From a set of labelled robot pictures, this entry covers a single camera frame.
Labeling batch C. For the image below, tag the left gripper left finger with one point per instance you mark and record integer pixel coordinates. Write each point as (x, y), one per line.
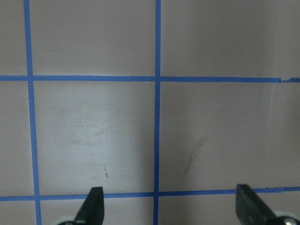
(92, 209)

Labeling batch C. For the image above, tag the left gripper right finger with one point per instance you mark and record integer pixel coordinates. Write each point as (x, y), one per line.
(252, 210)

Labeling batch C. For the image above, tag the brown paper table cover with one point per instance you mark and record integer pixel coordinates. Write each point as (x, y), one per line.
(166, 104)

